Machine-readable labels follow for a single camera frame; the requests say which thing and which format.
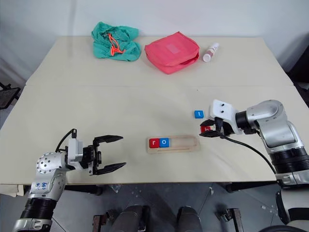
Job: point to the white pink-labelled bottle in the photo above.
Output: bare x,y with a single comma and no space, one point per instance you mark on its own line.
210,52

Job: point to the black metal stand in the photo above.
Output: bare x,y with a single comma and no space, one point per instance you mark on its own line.
8,95

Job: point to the pink zipper pouch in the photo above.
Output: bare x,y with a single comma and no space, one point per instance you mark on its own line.
169,54

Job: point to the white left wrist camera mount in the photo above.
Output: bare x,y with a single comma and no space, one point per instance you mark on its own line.
73,151

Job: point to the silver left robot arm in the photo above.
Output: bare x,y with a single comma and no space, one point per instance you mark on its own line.
46,164

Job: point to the black table frame bar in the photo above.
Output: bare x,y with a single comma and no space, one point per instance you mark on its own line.
82,189
248,186

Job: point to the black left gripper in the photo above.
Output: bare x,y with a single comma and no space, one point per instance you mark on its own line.
93,157

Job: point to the dark rounded shape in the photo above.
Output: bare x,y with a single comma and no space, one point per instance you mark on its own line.
189,218
130,218

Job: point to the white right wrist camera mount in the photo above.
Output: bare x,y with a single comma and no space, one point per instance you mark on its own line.
223,110

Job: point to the blue letter o block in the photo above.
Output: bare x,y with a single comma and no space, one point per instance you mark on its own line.
164,142

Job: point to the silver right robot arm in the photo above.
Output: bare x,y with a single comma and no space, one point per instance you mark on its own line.
277,135

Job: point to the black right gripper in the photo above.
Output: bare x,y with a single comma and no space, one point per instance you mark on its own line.
224,126

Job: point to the red letter b block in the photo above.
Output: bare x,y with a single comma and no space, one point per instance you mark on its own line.
205,128

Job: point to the wooden letter tray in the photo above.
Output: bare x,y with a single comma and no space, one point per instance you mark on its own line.
183,145

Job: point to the dark chair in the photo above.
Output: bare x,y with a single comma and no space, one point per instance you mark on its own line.
300,65

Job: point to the rusty metal bracket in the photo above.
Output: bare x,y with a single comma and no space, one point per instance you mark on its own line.
235,218
99,221

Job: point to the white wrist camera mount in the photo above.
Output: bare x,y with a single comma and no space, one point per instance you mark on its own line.
73,151
223,110

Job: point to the blue letter t block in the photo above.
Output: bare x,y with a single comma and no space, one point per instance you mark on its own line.
199,114

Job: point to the red letter r block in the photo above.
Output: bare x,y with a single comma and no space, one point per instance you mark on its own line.
154,142

